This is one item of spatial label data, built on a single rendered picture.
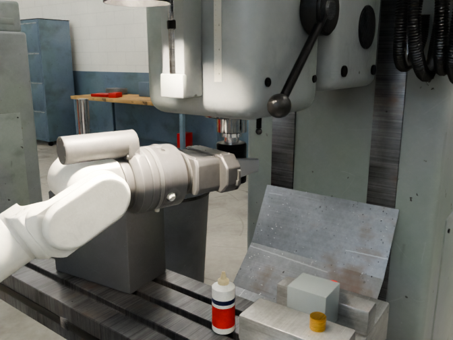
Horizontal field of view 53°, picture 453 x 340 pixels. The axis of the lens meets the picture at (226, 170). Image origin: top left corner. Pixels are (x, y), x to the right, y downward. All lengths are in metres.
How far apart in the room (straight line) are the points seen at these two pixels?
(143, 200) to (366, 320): 0.36
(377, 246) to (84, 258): 0.61
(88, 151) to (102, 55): 7.16
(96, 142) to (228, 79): 0.18
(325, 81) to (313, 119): 0.32
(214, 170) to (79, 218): 0.20
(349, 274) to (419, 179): 0.24
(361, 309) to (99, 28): 7.28
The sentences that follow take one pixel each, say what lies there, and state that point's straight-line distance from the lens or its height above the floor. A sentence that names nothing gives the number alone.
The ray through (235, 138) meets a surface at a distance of 0.69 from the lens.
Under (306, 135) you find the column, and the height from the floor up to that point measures 1.22.
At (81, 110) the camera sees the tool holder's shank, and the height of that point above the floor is 1.28.
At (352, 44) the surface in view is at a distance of 0.78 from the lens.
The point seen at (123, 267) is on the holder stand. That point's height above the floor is 0.98.
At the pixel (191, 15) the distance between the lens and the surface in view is 0.60.
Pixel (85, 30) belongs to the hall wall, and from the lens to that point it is 8.03.
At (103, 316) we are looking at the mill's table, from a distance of 0.91.
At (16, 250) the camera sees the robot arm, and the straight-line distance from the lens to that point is 0.56.
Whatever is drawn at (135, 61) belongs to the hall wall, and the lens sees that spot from 7.13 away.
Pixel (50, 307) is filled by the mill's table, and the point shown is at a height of 0.90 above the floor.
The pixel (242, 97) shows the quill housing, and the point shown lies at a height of 1.34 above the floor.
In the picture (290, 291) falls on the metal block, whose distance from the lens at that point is 0.68.
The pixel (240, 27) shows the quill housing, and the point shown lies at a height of 1.43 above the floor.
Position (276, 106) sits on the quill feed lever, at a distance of 0.55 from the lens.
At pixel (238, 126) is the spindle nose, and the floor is 1.29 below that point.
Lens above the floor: 1.39
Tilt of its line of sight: 14 degrees down
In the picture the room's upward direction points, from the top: straight up
